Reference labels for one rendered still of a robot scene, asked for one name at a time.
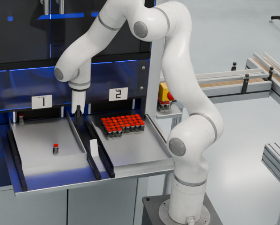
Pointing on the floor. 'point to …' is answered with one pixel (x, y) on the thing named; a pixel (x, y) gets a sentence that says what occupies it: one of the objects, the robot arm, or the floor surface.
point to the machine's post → (154, 56)
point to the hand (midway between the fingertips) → (78, 119)
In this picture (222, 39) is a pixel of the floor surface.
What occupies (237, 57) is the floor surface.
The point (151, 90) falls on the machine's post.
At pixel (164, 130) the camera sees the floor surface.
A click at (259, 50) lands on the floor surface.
